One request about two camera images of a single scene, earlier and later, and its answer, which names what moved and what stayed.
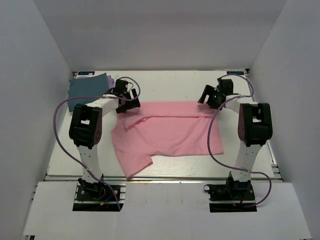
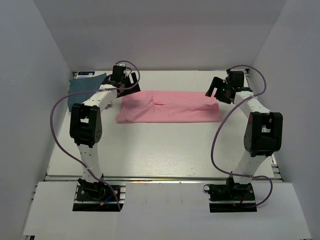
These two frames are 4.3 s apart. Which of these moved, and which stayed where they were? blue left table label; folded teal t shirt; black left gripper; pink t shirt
Moved: black left gripper; pink t shirt
Stayed: blue left table label; folded teal t shirt
